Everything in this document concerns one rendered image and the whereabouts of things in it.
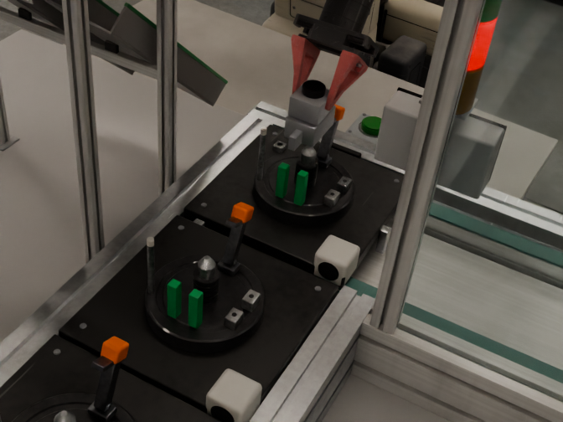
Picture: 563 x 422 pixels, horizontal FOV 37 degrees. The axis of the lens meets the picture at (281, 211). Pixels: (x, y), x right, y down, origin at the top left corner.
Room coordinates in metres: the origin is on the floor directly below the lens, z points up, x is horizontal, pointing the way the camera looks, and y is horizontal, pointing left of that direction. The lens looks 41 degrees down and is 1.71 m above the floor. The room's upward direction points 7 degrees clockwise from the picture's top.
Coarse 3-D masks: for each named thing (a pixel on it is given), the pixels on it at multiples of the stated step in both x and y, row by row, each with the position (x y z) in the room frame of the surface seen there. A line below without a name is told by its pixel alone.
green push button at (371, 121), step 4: (368, 116) 1.11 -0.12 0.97; (372, 116) 1.11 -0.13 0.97; (376, 116) 1.11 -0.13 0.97; (364, 120) 1.10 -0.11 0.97; (368, 120) 1.10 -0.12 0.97; (372, 120) 1.10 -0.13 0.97; (376, 120) 1.10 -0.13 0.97; (380, 120) 1.10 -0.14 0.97; (364, 124) 1.09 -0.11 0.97; (368, 124) 1.09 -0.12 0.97; (372, 124) 1.09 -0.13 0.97; (376, 124) 1.09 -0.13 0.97; (364, 128) 1.08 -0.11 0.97; (368, 128) 1.08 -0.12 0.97; (372, 128) 1.08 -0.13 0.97; (376, 128) 1.08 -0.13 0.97; (368, 132) 1.08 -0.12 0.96; (372, 132) 1.07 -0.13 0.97; (376, 132) 1.07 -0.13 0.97
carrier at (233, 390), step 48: (192, 240) 0.78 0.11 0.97; (144, 288) 0.69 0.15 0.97; (192, 288) 0.68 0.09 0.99; (240, 288) 0.69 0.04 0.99; (288, 288) 0.72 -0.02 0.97; (336, 288) 0.73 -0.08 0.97; (96, 336) 0.61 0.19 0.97; (144, 336) 0.62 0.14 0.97; (192, 336) 0.61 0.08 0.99; (240, 336) 0.62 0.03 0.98; (288, 336) 0.64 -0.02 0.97; (192, 384) 0.56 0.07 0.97; (240, 384) 0.55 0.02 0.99
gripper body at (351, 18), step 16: (336, 0) 0.97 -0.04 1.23; (352, 0) 0.96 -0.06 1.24; (368, 0) 0.98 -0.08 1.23; (304, 16) 0.96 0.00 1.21; (320, 16) 0.97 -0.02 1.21; (336, 16) 0.95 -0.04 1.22; (352, 16) 0.95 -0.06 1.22; (304, 32) 0.99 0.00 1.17; (352, 32) 0.93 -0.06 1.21; (368, 48) 0.92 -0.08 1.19
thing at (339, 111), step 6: (336, 108) 0.97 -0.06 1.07; (342, 108) 0.97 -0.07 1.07; (336, 114) 0.96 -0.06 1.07; (342, 114) 0.97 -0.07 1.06; (336, 120) 0.96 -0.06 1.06; (336, 126) 0.96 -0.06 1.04; (330, 132) 0.96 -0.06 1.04; (324, 138) 0.96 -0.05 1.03; (330, 138) 0.95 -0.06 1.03; (324, 144) 0.95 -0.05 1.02; (330, 144) 0.95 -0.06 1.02; (318, 150) 0.95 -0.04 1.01; (324, 150) 0.95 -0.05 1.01; (318, 156) 0.95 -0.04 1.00; (324, 156) 0.94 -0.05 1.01
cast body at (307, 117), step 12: (312, 84) 0.92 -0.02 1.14; (300, 96) 0.90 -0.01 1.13; (312, 96) 0.90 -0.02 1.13; (324, 96) 0.90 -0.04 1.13; (300, 108) 0.89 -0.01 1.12; (312, 108) 0.88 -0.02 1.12; (324, 108) 0.89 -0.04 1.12; (288, 120) 0.89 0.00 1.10; (300, 120) 0.89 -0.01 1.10; (312, 120) 0.88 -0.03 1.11; (324, 120) 0.90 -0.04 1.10; (288, 132) 0.89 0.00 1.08; (300, 132) 0.88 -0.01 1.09; (312, 132) 0.88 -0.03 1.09; (324, 132) 0.91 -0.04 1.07; (288, 144) 0.87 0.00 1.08; (300, 144) 0.88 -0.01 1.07; (312, 144) 0.88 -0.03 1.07
